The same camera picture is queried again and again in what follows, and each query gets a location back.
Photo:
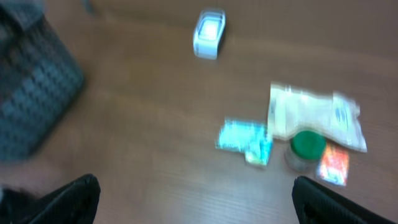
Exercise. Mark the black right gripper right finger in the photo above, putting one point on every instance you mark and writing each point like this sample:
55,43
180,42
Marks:
317,204

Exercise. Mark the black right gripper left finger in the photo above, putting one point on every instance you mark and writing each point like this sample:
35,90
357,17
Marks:
74,203

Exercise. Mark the orange tissue pack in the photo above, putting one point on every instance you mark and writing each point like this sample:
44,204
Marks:
334,165

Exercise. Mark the green lidded white jar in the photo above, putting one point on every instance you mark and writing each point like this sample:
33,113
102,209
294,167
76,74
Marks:
305,150

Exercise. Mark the light green wipes packet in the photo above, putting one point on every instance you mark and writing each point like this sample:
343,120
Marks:
234,134

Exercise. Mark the beige food pouch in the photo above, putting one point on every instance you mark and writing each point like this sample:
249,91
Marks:
334,116

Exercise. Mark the teal tissue pack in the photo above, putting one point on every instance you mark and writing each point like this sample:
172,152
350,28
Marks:
259,148

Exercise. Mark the white barcode scanner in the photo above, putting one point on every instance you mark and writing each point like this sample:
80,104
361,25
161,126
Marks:
208,33

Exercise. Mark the grey plastic mesh basket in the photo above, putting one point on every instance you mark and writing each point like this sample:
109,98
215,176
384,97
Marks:
39,78

